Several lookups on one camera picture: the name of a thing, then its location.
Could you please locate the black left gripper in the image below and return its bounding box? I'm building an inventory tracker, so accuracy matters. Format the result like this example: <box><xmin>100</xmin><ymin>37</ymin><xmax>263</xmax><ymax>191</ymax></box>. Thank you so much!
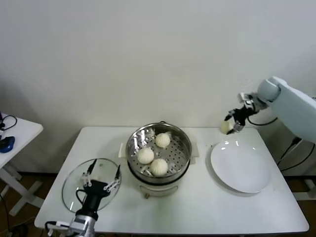
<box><xmin>81</xmin><ymin>159</ymin><xmax>122</xmax><ymax>211</ymax></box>

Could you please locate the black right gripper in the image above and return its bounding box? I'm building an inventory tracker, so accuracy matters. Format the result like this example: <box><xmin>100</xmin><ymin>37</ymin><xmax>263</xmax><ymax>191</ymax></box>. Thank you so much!
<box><xmin>223</xmin><ymin>106</ymin><xmax>255</xmax><ymax>135</ymax></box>

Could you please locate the white steamed baozi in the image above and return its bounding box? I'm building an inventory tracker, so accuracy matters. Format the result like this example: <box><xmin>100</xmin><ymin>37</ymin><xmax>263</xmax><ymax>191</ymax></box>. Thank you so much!
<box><xmin>155</xmin><ymin>133</ymin><xmax>170</xmax><ymax>148</ymax></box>
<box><xmin>150</xmin><ymin>158</ymin><xmax>169</xmax><ymax>176</ymax></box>
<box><xmin>220</xmin><ymin>120</ymin><xmax>234</xmax><ymax>135</ymax></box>
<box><xmin>137</xmin><ymin>147</ymin><xmax>155</xmax><ymax>164</ymax></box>

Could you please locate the round glass pot lid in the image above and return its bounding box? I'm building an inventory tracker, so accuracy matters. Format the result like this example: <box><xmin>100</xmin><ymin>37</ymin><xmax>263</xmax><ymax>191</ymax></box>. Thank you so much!
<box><xmin>61</xmin><ymin>158</ymin><xmax>121</xmax><ymax>213</ymax></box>

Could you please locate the stainless steel steamer basket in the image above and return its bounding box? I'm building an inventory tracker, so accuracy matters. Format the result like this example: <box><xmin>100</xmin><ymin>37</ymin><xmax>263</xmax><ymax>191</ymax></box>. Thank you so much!
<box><xmin>125</xmin><ymin>123</ymin><xmax>192</xmax><ymax>180</ymax></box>

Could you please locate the white round plate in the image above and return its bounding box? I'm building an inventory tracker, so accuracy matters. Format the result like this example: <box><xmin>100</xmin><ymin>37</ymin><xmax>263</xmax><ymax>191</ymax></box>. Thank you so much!
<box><xmin>210</xmin><ymin>140</ymin><xmax>272</xmax><ymax>194</ymax></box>

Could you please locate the white electric cooking pot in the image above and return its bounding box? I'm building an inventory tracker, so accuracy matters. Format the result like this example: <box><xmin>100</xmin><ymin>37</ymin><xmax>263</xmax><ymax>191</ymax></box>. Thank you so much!
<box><xmin>118</xmin><ymin>142</ymin><xmax>199</xmax><ymax>199</ymax></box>

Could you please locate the white folding side table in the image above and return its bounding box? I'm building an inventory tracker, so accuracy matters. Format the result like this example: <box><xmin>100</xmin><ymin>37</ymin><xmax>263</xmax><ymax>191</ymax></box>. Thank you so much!
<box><xmin>0</xmin><ymin>114</ymin><xmax>44</xmax><ymax>218</ymax></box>

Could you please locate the blue handheld device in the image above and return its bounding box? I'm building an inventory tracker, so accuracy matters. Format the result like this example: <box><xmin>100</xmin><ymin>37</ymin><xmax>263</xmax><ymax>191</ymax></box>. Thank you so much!
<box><xmin>0</xmin><ymin>137</ymin><xmax>15</xmax><ymax>154</ymax></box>

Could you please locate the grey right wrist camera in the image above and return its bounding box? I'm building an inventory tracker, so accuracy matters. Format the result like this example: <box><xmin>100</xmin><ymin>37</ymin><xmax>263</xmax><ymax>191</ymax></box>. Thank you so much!
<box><xmin>237</xmin><ymin>92</ymin><xmax>258</xmax><ymax>105</ymax></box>

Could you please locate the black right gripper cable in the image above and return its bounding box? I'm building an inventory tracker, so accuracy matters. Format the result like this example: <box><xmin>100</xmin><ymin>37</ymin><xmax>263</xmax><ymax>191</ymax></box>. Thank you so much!
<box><xmin>247</xmin><ymin>115</ymin><xmax>279</xmax><ymax>126</ymax></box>

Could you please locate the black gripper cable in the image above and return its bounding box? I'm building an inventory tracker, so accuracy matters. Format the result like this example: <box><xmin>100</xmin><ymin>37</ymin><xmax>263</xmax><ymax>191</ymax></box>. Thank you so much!
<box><xmin>75</xmin><ymin>189</ymin><xmax>87</xmax><ymax>206</ymax></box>
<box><xmin>247</xmin><ymin>115</ymin><xmax>279</xmax><ymax>126</ymax></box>

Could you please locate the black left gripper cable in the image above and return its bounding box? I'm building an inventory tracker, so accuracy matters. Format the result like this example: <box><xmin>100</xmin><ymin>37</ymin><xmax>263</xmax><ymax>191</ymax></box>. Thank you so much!
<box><xmin>75</xmin><ymin>189</ymin><xmax>87</xmax><ymax>206</ymax></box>

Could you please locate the black power cable with adapter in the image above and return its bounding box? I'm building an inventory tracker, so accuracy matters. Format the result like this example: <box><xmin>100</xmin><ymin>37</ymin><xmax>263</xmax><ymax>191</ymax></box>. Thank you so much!
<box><xmin>276</xmin><ymin>137</ymin><xmax>316</xmax><ymax>172</ymax></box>

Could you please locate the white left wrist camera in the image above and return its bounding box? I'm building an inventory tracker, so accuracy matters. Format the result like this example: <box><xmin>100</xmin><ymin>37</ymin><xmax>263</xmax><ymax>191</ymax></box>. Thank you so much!
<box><xmin>44</xmin><ymin>220</ymin><xmax>71</xmax><ymax>232</ymax></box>

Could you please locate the thin black looped cable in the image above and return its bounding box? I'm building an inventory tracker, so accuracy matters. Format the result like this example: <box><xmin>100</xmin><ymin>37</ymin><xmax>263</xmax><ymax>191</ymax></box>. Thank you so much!
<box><xmin>0</xmin><ymin>116</ymin><xmax>17</xmax><ymax>132</ymax></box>

